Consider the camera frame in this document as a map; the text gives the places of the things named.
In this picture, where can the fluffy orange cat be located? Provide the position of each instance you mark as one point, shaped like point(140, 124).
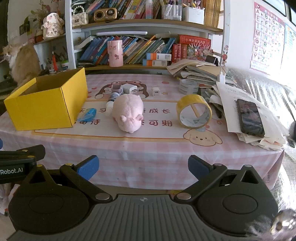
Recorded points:
point(23, 62)

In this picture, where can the pink printed cup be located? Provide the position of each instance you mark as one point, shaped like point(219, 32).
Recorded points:
point(115, 53)

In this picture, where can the stack of clear tape rolls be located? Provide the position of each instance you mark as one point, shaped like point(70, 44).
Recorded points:
point(188, 86)

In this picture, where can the row of upright books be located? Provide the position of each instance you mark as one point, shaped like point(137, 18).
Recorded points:
point(127, 8)

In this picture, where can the black smartphone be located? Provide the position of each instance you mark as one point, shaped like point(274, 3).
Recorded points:
point(249, 117)

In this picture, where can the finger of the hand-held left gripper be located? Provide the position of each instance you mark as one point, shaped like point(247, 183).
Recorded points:
point(23, 151)

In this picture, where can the white pen holder box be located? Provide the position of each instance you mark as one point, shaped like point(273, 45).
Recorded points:
point(193, 14)

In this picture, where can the white wooden bookshelf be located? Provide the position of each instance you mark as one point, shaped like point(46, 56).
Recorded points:
point(69, 46)

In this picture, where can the clear pen holder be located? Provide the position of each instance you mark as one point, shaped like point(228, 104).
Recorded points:
point(170, 11)

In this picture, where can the black phone stand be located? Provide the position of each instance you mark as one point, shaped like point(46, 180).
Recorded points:
point(211, 59)

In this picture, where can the white ceramic figurine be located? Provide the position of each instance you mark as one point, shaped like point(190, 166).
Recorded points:
point(52, 25)

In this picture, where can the yellow tape roll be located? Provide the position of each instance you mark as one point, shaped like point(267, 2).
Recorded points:
point(185, 102)

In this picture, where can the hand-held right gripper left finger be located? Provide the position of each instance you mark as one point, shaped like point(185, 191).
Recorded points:
point(89, 168)

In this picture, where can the pale wall chart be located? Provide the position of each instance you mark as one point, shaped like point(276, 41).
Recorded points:
point(290, 39)

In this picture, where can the white quilted pearl handbag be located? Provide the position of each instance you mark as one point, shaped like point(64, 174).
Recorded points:
point(79, 16)

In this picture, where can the dried flower bunch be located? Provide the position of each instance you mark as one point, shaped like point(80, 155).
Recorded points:
point(44, 7)

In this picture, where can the pile of loose papers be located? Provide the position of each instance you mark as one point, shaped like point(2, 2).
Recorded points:
point(231, 97)

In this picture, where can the silver fuzzy charm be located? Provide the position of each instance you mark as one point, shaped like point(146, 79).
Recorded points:
point(279, 223)

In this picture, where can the pink plush pig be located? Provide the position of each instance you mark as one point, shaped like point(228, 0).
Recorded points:
point(127, 111)

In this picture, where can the large white wall charger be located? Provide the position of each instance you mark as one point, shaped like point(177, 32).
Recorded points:
point(129, 88)

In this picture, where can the row of slanted books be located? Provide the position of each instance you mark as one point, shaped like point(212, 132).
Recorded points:
point(138, 48)

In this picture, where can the wooden retro speaker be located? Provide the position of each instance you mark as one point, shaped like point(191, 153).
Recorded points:
point(105, 14)

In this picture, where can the green lid jar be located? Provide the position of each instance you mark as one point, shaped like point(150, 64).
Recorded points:
point(64, 65)

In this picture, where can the small white cube charger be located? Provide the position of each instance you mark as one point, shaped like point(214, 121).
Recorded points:
point(156, 91)

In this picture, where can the alphabet wall poster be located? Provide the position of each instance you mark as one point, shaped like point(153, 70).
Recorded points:
point(267, 39)

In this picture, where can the blue correction tape dispenser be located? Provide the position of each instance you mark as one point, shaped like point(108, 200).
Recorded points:
point(89, 114)

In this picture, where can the plastic-covered sofa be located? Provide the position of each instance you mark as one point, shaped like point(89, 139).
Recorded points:
point(261, 88)

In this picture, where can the pink cloth-covered desktop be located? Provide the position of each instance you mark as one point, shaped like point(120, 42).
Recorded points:
point(148, 148)

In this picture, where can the yellow cardboard box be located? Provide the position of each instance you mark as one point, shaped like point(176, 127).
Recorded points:
point(46, 111)

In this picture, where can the orange white carton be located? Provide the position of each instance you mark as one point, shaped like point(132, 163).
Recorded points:
point(158, 56)
point(154, 63)

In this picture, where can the large red box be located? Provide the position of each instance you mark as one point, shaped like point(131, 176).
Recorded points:
point(194, 40)

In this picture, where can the pen cup with red pen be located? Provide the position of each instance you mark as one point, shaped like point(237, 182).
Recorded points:
point(54, 63)

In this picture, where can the white glue stick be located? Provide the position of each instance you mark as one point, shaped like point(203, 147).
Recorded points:
point(111, 98)

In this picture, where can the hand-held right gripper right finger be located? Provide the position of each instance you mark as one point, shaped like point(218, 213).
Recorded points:
point(197, 166)

